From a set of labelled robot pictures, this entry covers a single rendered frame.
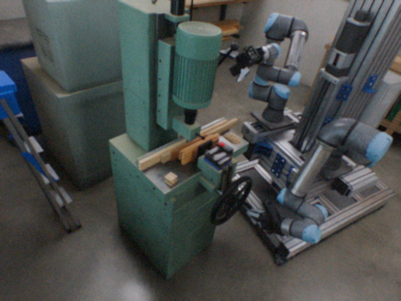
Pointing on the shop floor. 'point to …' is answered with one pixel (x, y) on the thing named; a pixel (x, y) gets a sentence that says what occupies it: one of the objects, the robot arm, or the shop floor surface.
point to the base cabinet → (162, 222)
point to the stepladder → (32, 151)
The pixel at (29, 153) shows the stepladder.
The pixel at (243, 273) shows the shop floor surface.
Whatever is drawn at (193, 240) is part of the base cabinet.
